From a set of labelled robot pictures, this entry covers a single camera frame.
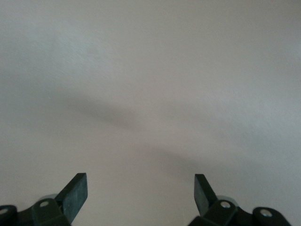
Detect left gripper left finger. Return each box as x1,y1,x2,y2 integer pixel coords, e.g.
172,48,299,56
17,173,89,226

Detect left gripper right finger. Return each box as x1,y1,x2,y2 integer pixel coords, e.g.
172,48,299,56
189,174,254,226

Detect white drawer cabinet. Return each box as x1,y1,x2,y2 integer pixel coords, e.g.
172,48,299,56
0,0,301,226

